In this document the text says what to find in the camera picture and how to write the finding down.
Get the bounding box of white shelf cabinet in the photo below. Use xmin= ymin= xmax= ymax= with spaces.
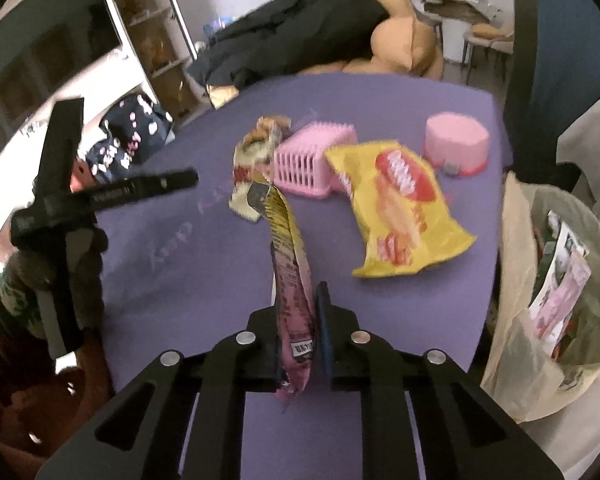
xmin=94 ymin=0 xmax=207 ymax=122

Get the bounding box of dark blue panel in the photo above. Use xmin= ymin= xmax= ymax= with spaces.
xmin=504 ymin=0 xmax=600 ymax=187

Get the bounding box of cluttered dining table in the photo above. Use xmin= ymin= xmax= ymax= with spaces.
xmin=419 ymin=0 xmax=507 ymax=22

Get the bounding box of yellow chips bag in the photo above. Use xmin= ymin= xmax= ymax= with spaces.
xmin=325 ymin=141 xmax=477 ymax=280

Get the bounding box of pink round container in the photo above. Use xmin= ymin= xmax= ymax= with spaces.
xmin=424 ymin=112 xmax=491 ymax=179

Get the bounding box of white plastic bag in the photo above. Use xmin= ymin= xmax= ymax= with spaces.
xmin=480 ymin=94 xmax=600 ymax=423

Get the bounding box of pink cartoon snack packet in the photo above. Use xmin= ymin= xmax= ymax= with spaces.
xmin=527 ymin=250 xmax=593 ymax=342

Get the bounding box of white green snack packet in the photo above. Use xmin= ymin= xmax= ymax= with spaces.
xmin=532 ymin=210 xmax=592 ymax=311

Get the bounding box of dark bag with white prints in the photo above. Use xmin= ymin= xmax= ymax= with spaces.
xmin=86 ymin=92 xmax=175 ymax=184

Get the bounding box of person's left forearm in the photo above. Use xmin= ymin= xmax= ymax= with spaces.
xmin=0 ymin=255 xmax=116 ymax=480

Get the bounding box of dark glass cabinet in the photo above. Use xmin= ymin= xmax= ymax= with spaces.
xmin=0 ymin=0 xmax=125 ymax=163

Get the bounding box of pink plastic basket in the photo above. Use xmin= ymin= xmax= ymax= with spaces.
xmin=272 ymin=122 xmax=359 ymax=199

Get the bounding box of red yellow noodle snack wrapper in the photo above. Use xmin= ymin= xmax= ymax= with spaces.
xmin=228 ymin=115 xmax=294 ymax=224

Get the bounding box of grey dining chair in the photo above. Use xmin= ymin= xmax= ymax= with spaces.
xmin=461 ymin=22 xmax=517 ymax=87

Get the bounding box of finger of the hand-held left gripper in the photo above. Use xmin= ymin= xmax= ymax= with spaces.
xmin=87 ymin=169 xmax=200 ymax=211

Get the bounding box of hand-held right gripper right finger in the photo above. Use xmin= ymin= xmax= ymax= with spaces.
xmin=315 ymin=281 xmax=566 ymax=480

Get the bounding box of black jacket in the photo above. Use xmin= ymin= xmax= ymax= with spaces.
xmin=186 ymin=0 xmax=392 ymax=97

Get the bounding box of pink yellow snack wrapper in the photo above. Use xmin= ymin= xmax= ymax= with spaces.
xmin=247 ymin=182 xmax=317 ymax=401

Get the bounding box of colourful printed bag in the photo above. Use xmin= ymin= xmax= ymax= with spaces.
xmin=201 ymin=16 xmax=237 ymax=42

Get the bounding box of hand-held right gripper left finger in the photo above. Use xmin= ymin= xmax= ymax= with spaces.
xmin=35 ymin=307 xmax=286 ymax=480

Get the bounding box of purple tablecloth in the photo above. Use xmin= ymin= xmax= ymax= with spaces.
xmin=94 ymin=72 xmax=514 ymax=480

